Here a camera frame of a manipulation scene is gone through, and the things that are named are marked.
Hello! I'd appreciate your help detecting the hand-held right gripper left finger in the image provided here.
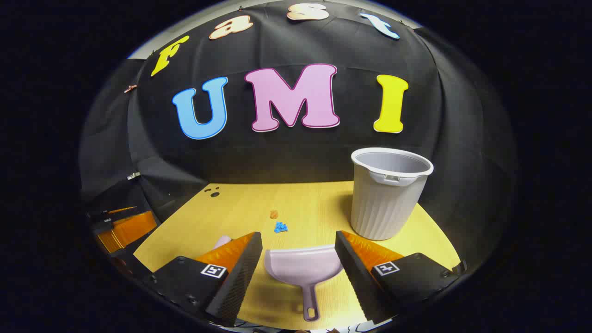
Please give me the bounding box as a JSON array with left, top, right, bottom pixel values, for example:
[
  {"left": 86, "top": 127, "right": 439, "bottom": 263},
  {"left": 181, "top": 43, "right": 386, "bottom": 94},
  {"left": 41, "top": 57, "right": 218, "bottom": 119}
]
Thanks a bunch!
[{"left": 143, "top": 231, "right": 263, "bottom": 327}]

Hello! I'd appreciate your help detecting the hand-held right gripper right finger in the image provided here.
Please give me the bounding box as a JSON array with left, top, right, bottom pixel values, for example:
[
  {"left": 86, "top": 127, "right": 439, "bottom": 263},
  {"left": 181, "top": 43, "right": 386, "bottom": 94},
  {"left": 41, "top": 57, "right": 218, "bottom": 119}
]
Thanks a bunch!
[{"left": 335, "top": 230, "right": 468, "bottom": 324}]

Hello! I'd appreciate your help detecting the light pink plastic dustpan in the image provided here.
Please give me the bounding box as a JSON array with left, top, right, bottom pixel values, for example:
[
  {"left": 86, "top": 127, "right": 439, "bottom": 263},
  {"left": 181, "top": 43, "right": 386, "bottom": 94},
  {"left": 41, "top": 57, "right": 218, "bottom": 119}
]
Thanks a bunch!
[{"left": 264, "top": 245, "right": 345, "bottom": 322}]

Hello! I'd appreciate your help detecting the white ribbed garbage bin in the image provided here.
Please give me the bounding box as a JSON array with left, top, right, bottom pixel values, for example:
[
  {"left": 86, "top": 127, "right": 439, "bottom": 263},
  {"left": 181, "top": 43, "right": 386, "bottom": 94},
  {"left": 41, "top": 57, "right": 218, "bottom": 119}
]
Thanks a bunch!
[{"left": 350, "top": 147, "right": 434, "bottom": 241}]

